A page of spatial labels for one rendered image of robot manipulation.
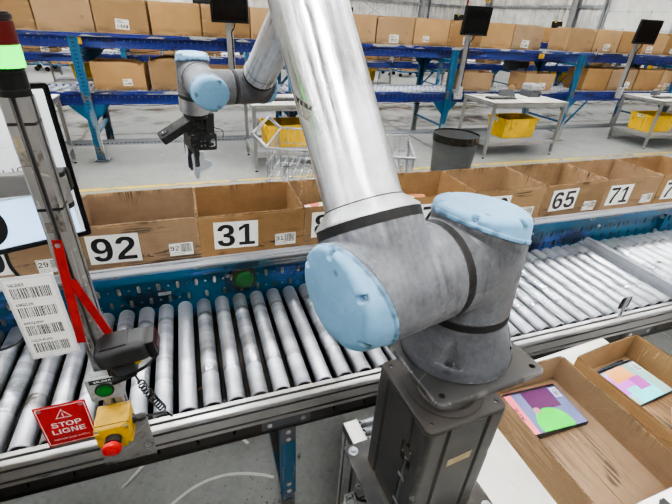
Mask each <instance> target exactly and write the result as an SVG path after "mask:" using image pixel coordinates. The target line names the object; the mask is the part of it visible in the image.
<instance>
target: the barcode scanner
mask: <svg viewBox="0 0 672 504"><path fill-rule="evenodd" d="M159 351H160V335H159V333H158V331H157V328H155V326H154V325H149V326H146V327H144V326H141V327H137V328H133V329H129V330H128V328H126V329H123V330H119V331H115V332H111V333H108V334H104V335H103V336H102V337H101V338H99V339H98V340H97V342H96V345H95V350H94V354H93V358H94V361H95V362H96V364H97V366H98V367H99V368H100V369H101V370H109V369H111V370H112V371H113V373H114V374H115V375H113V376H112V381H111V383H112V385H116V384H119V383H121V382H123V381H126V380H128V379H130V378H133V377H135V376H137V374H138V371H137V369H138V367H139V363H141V362H142V360H144V359H146V358H148V357H149V356H150V357H156V356H158V355H159Z"/></svg>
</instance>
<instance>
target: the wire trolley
mask: <svg viewBox="0 0 672 504"><path fill-rule="evenodd" d="M268 119H269V120H270V121H271V122H272V123H273V124H274V125H275V126H276V127H277V128H278V131H277V132H276V133H275V134H274V136H273V137H272V138H271V139H270V141H269V142H268V143H267V144H265V143H264V142H263V141H262V140H261V139H260V138H259V137H258V136H257V135H256V134H255V132H256V131H257V130H258V129H259V128H260V127H261V126H262V125H263V124H264V123H265V122H266V121H267V120H268ZM281 129H287V142H281V143H287V148H281V143H280V144H279V134H280V130H281ZM288 129H292V130H294V143H292V144H294V149H289V148H288V143H290V142H288ZM295 130H302V128H294V127H281V126H280V125H279V124H278V123H277V122H276V121H275V120H274V119H273V118H272V117H271V116H270V115H268V116H267V117H266V118H265V119H264V120H263V121H262V122H261V123H260V124H259V125H258V126H257V127H256V128H255V129H254V130H253V131H252V132H251V133H250V134H251V135H252V136H253V137H254V138H255V139H256V140H257V141H258V142H259V143H260V144H261V145H262V146H263V147H264V149H266V153H267V149H268V155H267V163H266V164H265V165H267V179H266V180H265V182H277V181H275V180H276V178H277V177H281V181H286V178H288V181H290V180H291V178H296V180H298V179H303V180H304V179H305V180H306V179H312V172H314V171H312V169H313V168H312V163H311V164H305V163H306V161H307V159H310V157H305V152H307V156H308V149H307V150H304V149H301V144H304V143H301V132H300V143H295ZM276 135H277V144H276V148H275V138H276ZM386 135H387V139H388V136H392V137H394V138H395V137H400V143H401V137H407V138H408V142H407V149H406V151H405V152H406V156H405V157H402V156H399V153H398V156H392V157H393V158H395V159H399V161H400V159H405V163H404V164H399V161H398V160H397V164H395V166H397V168H399V169H397V173H401V172H405V173H407V172H413V167H414V161H415V160H416V156H415V153H414V150H413V147H412V144H411V142H410V139H409V136H408V135H395V134H386ZM273 139H274V140H273ZM272 140H273V147H272ZM270 143H271V144H270ZM269 144H270V147H269ZM295 144H300V149H295ZM279 146H280V148H279ZM269 150H270V159H269ZM278 150H280V158H279V160H278ZM281 150H282V151H287V153H288V156H282V155H281ZM275 151H276V161H275V165H274V155H275ZM289 151H294V156H289ZM295 151H296V156H295ZM297 152H300V157H297ZM301 152H304V157H301ZM409 152H412V153H409ZM271 155H272V156H273V159H272V165H271V157H272V156H271ZM281 158H283V162H281ZM286 158H287V159H288V163H287V164H288V166H286V160H287V159H286ZM289 158H293V160H294V158H296V163H292V162H293V160H292V162H291V163H289ZM297 159H299V161H300V159H304V164H301V165H304V166H303V167H297V166H298V164H299V161H298V163H297ZM305 159H306V161H305ZM269 160H270V164H269V165H268V162H269ZM406 160H407V161H406ZM413 160H414V161H413ZM279 161H280V162H279ZM278 163H280V165H278ZM281 163H283V165H282V166H281ZM289 164H290V166H289ZM291 164H296V167H295V170H290V171H294V172H295V171H296V177H292V176H293V174H294V172H293V174H292V176H291V177H289V167H294V166H291ZM305 165H310V168H309V170H310V169H311V171H309V170H308V171H304V172H308V173H309V172H311V178H307V176H308V173H307V176H306V178H304V175H303V178H299V177H300V175H301V172H302V170H303V168H308V167H305ZM408 165H411V166H413V167H411V166H408ZM268 166H269V176H268ZM271 166H272V171H271ZM276 166H281V169H276V170H280V171H281V176H278V174H279V173H280V171H279V172H278V174H277V176H274V170H275V168H276ZM402 166H403V167H404V171H402ZM282 167H283V169H282ZM286 167H288V169H286ZM405 167H406V168H405ZM297 168H302V170H297ZM282 170H283V176H282ZM286 170H287V171H288V177H286V173H287V171H286ZM297 171H301V172H300V175H299V177H298V179H297ZM272 173H273V176H271V174H272ZM270 177H273V180H272V178H270ZM274 177H276V178H275V179H274ZM282 177H283V179H282ZM289 178H290V180H289ZM268 179H269V180H268ZM286 182H287V181H286Z"/></svg>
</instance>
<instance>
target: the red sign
mask: <svg viewBox="0 0 672 504"><path fill-rule="evenodd" d="M31 411H32V413H33V415H34V417H35V419H36V421H37V423H38V425H39V427H40V429H41V431H42V433H43V435H44V437H45V439H46V441H47V443H48V445H49V447H53V446H57V445H62V444H66V443H70V442H75V441H79V440H83V439H88V438H92V437H94V433H93V430H94V422H95V421H94V422H93V419H92V417H91V414H90V412H89V409H88V407H87V404H86V401H85V399H80V400H76V401H71V402H66V403H61V404H56V405H51V406H46V407H41V408H36V409H32V410H31Z"/></svg>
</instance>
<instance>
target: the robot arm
mask: <svg viewBox="0 0 672 504"><path fill-rule="evenodd" d="M267 2H268V5H269V11H268V13H267V16H266V18H265V20H264V23H263V25H262V27H261V30H260V32H259V35H258V37H257V39H256V42H255V44H254V46H253V49H252V51H251V53H250V56H249V58H248V61H247V62H246V63H245V65H244V67H243V69H211V68H210V67H209V62H210V60H209V56H208V54H207V53H205V52H201V51H196V50H180V51H177V52H176V53H175V60H174V62H175V65H176V77H177V89H178V100H179V110H180V111H181V112H182V113H183V116H182V117H181V118H179V119H178V120H176V121H175V122H173V123H172V124H170V125H168V126H167V127H165V128H164V129H162V130H161V131H159V132H158V133H157V135H158V137H159V138H160V140H161V141H162V142H163V143H164V144H165V145H167V144H169V143H170V142H172V141H173V140H175V139H176V138H178V137H179V136H181V135H183V134H184V147H185V154H186V159H187V164H188V167H189V168H190V169H191V170H194V175H195V176H196V177H197V179H200V172H201V171H203V170H205V169H207V168H210V167H211V166H212V161H210V160H207V159H205V156H204V152H203V151H199V150H216V149H217V134H216V133H215V132H214V113H212V112H211V111H217V110H220V109H222V108H223V107H224V106H225V105H234V104H258V103H259V104H266V103H271V102H273V101H274V100H275V98H276V96H277V93H278V80H277V77H278V76H279V74H280V72H281V70H282V69H283V67H284V65H285V68H286V72H287V75H288V79H289V83H290V86H291V90H292V94H293V97H294V101H295V105H296V108H297V112H298V116H299V119H300V123H301V127H302V130H303V134H304V138H305V141H306V145H307V149H308V152H309V156H310V160H311V163H312V167H313V171H314V174H315V178H316V182H317V185H318V189H319V193H320V196H321V200H322V204H323V207H324V217H323V219H322V221H321V223H320V224H319V226H318V228H317V230H316V236H317V239H318V244H319V245H317V246H315V247H314V248H313V249H312V250H311V251H310V252H309V254H308V256H307V260H308V261H307V262H306V263H305V281H306V286H307V291H308V294H309V298H310V300H311V301H312V303H313V306H314V310H315V313H316V314H317V316H318V318H319V320H320V322H321V323H322V325H323V326H324V328H325V329H326V330H327V332H328V333H329V334H330V335H331V336H332V337H333V338H334V339H335V340H336V341H338V342H339V343H340V344H341V345H342V346H344V347H346V348H348V349H350V350H353V351H359V352H363V351H368V350H372V349H375V348H378V347H381V346H389V345H392V344H393V343H395V342H396V341H398V340H400V339H401V344H402V347H403V350H404V352H405V353H406V355H407V356H408V357H409V359H410V360H411V361H412V362H413V363H414V364H415V365H417V366H418V367H419V368H421V369H422V370H424V371H425V372H427V373H429V374H431V375H433V376H435V377H437V378H440V379H443V380H446V381H449V382H453V383H459V384H483V383H487V382H491V381H493V380H496V379H498V378H499V377H501V376H502V375H503V374H504V373H505V372H506V371H507V369H508V367H509V364H510V360H511V357H512V343H511V337H510V331H509V325H508V320H509V316H510V313H511V309H512V306H513V302H514V299H515V295H516V292H517V288H518V285H519V281H520V277H521V274H522V270H523V267H524V263H525V260H526V256H527V253H528V249H529V246H530V244H531V242H532V241H531V235H532V230H533V224H534V223H533V219H532V217H531V215H530V214H529V213H528V212H527V211H525V210H524V209H522V208H521V207H519V206H517V205H515V204H512V203H510V202H507V201H504V200H501V199H498V198H494V197H490V196H486V195H481V194H475V193H467V192H453V193H451V192H446V193H442V194H439V195H437V196H436V197H435V198H434V200H433V204H431V214H430V218H429V219H426V220H425V216H424V213H423V210H422V206H421V203H420V202H419V201H417V200H416V199H414V198H412V197H410V196H408V195H407V194H405V193H404V192H403V191H402V189H401V186H400V182H399V179H398V175H397V172H396V168H395V164H394V161H393V157H392V154H391V150H390V146H389V143H388V139H387V135H386V132H385V128H384V125H383V121H382V117H381V114H380V110H379V107H378V103H377V99H376V96H375V92H374V89H373V85H372V81H371V78H370V74H369V71H368V67H367V63H366V60H365V56H364V53H363V49H362V45H361V42H360V38H359V35H358V31H357V27H356V24H355V20H354V17H353V13H352V9H351V6H350V2H349V0H267ZM213 139H215V146H214V142H213V141H211V140H213Z"/></svg>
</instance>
